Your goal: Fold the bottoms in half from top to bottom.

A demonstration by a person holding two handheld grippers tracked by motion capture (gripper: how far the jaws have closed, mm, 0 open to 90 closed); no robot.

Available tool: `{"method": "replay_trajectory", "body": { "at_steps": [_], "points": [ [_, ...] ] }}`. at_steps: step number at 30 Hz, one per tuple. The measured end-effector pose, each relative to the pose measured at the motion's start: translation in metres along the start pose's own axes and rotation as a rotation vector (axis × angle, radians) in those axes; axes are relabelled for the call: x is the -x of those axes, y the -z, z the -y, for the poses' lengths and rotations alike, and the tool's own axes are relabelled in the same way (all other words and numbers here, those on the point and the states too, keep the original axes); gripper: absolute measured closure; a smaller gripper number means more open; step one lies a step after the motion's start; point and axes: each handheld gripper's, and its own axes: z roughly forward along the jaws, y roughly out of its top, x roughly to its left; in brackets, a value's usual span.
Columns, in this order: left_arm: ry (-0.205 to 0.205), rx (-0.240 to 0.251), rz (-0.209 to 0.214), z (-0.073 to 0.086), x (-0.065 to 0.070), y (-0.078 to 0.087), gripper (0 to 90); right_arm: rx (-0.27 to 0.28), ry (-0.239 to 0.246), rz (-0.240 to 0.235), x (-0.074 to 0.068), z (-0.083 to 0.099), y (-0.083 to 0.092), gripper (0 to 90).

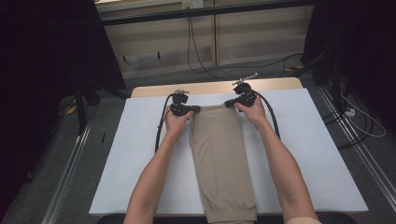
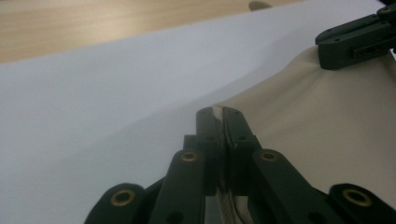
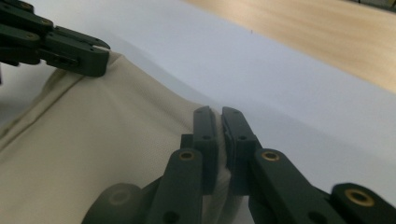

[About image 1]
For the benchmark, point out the wooden table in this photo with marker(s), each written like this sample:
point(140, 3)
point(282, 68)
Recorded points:
point(211, 87)

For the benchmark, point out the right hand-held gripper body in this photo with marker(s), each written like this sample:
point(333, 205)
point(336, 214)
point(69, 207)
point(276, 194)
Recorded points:
point(246, 96)

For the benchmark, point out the white power adapter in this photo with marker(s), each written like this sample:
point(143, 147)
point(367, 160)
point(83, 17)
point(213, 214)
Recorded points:
point(350, 112)

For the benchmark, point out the black metal stand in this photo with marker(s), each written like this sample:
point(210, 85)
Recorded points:
point(334, 81)
point(80, 109)

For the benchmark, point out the black horizontal bar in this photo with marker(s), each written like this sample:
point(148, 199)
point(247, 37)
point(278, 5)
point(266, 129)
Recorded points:
point(186, 13)

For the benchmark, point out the person's right hand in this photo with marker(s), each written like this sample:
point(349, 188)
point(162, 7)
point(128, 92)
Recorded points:
point(253, 113)

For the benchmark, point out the black table frame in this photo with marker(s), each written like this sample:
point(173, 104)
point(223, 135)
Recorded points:
point(112, 219)

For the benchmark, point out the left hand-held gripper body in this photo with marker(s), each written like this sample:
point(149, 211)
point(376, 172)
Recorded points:
point(180, 109)

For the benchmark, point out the person's left hand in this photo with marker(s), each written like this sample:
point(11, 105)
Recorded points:
point(176, 124)

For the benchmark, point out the black curtain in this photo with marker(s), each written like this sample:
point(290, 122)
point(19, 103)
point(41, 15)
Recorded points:
point(364, 46)
point(37, 62)

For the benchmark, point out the white wall socket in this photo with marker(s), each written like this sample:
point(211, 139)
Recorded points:
point(193, 3)

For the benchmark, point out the beige pants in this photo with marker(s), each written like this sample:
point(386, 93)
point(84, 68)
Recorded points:
point(221, 155)

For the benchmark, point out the white table cover board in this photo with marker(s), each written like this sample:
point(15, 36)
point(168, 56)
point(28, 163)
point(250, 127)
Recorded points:
point(311, 140)

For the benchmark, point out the aluminium floor rail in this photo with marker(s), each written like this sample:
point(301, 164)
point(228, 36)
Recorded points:
point(358, 146)
point(67, 177)

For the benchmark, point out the light wooden cabinet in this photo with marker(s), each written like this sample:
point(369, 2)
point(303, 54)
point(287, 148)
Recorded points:
point(155, 40)

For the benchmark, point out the person's beige sleeve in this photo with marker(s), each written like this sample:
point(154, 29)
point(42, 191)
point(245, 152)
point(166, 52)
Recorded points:
point(303, 221)

